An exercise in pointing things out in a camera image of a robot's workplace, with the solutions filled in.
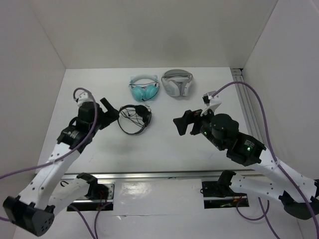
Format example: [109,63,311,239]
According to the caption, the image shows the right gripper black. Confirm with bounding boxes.
[172,104,224,150]

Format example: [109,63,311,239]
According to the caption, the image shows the black headphones with cable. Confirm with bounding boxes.
[117,105,152,135]

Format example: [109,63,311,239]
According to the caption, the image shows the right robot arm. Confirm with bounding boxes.
[173,110,319,220]

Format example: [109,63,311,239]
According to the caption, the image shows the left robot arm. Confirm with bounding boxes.
[2,98,119,237]

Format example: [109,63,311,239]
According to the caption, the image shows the grey white headphones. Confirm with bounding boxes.
[161,69,193,97]

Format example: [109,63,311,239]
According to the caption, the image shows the teal headphones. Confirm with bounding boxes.
[129,74,160,102]

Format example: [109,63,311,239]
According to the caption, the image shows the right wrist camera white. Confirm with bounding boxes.
[200,91,222,117]

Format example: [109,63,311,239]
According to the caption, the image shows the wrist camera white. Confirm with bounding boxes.
[200,91,222,117]
[74,91,93,107]

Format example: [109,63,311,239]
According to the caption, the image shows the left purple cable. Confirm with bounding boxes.
[0,87,118,239]

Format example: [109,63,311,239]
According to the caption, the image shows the purple cable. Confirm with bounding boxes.
[0,87,118,239]
[211,81,319,239]

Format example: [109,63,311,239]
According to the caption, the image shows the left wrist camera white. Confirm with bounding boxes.
[74,91,93,107]

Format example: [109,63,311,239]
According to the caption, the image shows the aluminium rail front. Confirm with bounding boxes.
[59,169,265,180]

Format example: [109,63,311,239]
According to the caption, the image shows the aluminium rail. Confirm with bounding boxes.
[59,169,265,180]
[230,67,260,140]

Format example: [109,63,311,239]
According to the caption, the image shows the aluminium rail right side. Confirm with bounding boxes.
[230,67,260,140]

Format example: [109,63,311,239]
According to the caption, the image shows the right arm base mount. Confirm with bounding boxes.
[200,181,249,209]

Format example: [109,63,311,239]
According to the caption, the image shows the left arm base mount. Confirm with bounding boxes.
[67,182,115,212]

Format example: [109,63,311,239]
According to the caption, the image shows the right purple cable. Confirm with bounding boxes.
[211,81,319,239]

